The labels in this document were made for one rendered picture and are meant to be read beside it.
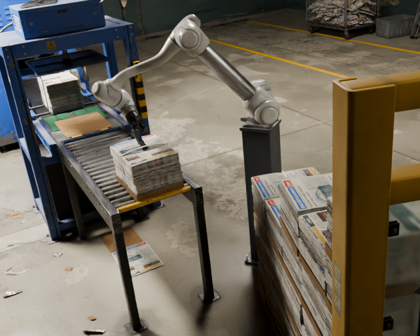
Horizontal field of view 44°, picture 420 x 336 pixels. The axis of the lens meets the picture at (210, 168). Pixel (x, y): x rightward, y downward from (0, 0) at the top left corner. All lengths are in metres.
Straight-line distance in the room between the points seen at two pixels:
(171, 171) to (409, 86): 2.03
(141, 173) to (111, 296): 1.07
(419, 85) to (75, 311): 2.89
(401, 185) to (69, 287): 2.97
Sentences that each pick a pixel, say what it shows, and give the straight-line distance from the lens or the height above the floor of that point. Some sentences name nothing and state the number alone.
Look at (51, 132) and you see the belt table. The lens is 4.32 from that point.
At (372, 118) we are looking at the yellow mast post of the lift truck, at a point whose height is 1.79.
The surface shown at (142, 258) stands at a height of 0.01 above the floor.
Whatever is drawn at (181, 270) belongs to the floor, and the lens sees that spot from 3.71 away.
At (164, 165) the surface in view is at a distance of 2.88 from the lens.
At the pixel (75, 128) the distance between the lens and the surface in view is 4.29.
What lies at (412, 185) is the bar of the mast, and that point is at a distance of 1.13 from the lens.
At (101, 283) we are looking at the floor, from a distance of 3.74.
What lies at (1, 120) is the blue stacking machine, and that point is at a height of 0.40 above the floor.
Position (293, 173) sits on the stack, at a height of 0.83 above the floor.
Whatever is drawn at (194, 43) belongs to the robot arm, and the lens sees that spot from 2.80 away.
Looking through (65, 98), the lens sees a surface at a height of 0.91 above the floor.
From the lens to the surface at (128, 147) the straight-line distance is 3.07.
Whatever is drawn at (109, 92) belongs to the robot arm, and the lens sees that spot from 2.99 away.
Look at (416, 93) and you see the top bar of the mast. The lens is 1.05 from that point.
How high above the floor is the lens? 2.14
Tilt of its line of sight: 25 degrees down
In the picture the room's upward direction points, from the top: 6 degrees counter-clockwise
